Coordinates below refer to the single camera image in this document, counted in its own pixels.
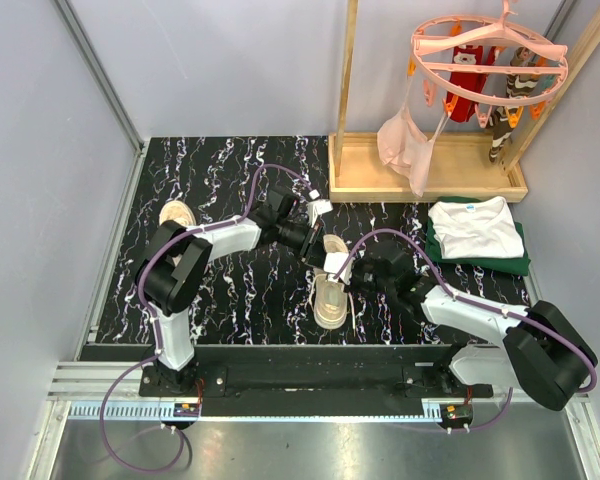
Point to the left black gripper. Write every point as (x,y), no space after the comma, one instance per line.
(312,250)

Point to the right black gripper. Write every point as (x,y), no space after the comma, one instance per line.
(357,263)

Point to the beige sneaker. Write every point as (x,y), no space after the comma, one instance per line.
(333,243)
(177,211)

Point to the cream shoelace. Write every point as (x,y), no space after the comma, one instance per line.
(352,315)

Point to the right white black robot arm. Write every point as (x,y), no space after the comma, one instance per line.
(534,349)

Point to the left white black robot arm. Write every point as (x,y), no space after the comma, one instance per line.
(170,272)

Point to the black marble pattern mat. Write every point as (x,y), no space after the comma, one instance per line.
(250,298)

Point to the white t-shirt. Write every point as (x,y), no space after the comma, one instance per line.
(476,230)

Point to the pink bra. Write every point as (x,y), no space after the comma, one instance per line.
(405,149)

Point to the green folded garment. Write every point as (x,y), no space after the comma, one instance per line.
(514,266)

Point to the red sock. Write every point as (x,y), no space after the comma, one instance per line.
(470,55)

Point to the brown striped sock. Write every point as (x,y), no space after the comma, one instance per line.
(517,86)

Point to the pink round clip hanger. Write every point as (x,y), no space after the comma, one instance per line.
(432,45)

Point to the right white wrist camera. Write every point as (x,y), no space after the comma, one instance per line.
(337,267)

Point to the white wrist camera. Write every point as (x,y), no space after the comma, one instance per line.
(317,206)
(337,267)

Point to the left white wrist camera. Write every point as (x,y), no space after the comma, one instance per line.
(317,206)

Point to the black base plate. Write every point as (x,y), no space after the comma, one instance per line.
(284,383)

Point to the wooden drying rack frame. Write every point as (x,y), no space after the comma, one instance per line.
(459,165)

